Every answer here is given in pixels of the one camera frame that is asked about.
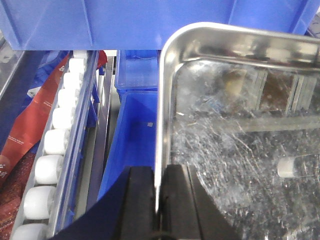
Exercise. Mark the left roller conveyor track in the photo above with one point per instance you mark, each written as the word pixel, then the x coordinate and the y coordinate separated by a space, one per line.
pixel 45 204

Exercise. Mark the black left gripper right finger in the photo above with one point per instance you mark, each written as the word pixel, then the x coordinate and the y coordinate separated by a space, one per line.
pixel 187 211

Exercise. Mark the silver metal tray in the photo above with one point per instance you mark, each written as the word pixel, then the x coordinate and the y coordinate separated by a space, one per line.
pixel 242 107

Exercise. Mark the red snack package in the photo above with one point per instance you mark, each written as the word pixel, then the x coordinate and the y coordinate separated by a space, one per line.
pixel 19 152

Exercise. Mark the blue bin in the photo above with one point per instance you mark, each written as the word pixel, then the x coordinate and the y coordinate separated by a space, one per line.
pixel 136 70
pixel 134 139

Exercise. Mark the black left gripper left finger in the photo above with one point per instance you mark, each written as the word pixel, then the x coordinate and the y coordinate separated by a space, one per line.
pixel 125 212

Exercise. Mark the blue lower centre bin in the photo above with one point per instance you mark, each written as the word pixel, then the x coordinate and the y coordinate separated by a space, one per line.
pixel 134 139

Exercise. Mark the large blue upper crate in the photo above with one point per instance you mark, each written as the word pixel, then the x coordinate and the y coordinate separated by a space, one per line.
pixel 138 24

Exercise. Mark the blue rear centre bin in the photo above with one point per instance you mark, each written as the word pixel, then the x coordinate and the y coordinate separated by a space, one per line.
pixel 136 70

